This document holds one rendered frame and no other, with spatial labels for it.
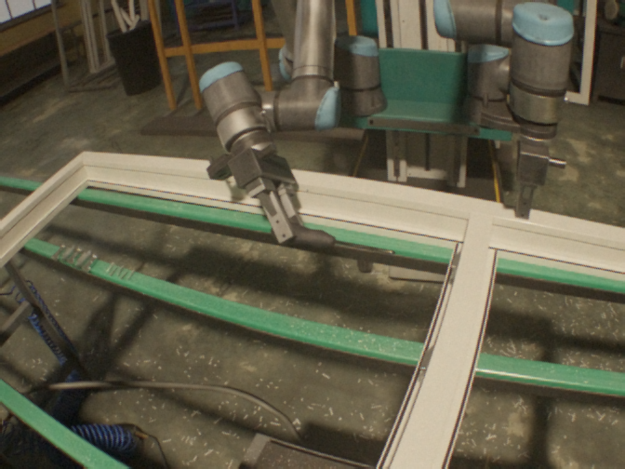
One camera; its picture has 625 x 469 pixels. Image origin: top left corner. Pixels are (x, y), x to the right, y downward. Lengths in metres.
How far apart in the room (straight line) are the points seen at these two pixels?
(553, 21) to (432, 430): 0.53
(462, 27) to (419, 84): 0.99
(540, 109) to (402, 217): 0.34
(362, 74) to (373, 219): 0.83
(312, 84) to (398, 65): 0.84
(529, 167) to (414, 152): 1.32
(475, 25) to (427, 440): 0.61
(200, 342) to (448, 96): 1.36
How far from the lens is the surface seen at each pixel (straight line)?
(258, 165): 0.73
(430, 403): 0.53
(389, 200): 0.81
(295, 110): 0.90
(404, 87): 1.74
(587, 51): 4.15
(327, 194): 0.84
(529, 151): 0.67
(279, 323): 0.70
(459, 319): 0.60
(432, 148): 1.94
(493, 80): 1.56
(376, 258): 0.83
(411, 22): 1.75
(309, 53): 0.95
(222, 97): 0.82
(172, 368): 1.84
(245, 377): 1.73
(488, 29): 0.75
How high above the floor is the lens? 1.39
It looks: 38 degrees down
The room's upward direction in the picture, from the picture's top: 8 degrees counter-clockwise
